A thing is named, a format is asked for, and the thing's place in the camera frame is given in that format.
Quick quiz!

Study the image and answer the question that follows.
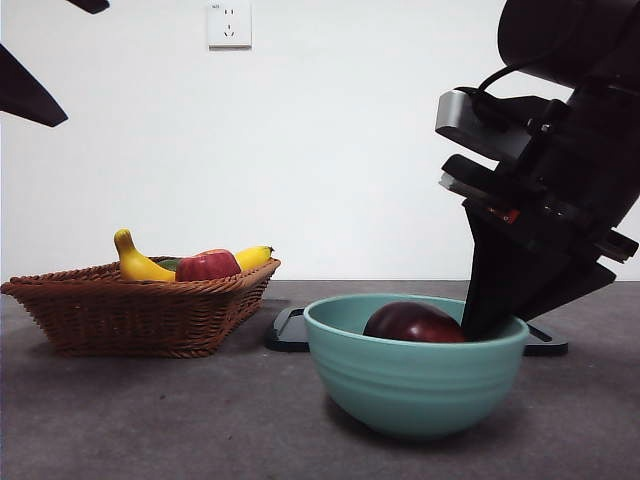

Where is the dark purple plum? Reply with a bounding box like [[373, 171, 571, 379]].
[[362, 300, 467, 344]]

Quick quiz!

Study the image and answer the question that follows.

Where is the teal ribbed bowl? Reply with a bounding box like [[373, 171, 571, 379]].
[[302, 293, 530, 441]]

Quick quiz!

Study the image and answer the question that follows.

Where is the yellow banana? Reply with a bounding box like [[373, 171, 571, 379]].
[[113, 228, 276, 283]]

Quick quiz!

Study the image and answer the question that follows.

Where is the black rectangular tray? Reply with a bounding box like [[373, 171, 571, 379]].
[[263, 306, 570, 357]]

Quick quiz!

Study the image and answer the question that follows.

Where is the red apple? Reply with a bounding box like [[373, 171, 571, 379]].
[[174, 248, 242, 282]]

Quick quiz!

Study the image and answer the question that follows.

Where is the brown wicker basket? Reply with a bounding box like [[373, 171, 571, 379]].
[[0, 257, 282, 359]]

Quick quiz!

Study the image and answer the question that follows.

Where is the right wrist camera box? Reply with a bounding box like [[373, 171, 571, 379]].
[[433, 87, 532, 167]]

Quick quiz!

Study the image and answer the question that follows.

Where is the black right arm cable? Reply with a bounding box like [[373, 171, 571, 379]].
[[472, 59, 551, 119]]

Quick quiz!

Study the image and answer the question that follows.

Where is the white wall power socket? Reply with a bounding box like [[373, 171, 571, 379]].
[[207, 0, 253, 52]]

